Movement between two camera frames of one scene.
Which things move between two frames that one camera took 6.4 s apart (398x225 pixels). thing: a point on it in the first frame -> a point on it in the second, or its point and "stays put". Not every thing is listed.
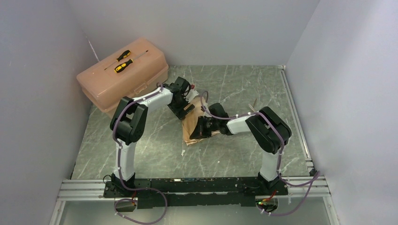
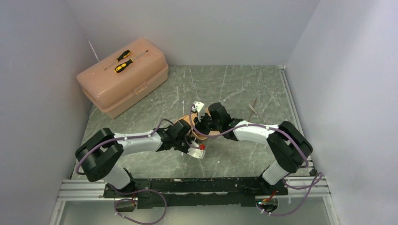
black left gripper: x=179 y=112 -> x=185 y=150
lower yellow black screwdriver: x=123 y=66 stays put
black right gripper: x=201 y=131 stays put
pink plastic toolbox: x=133 y=71 stays put
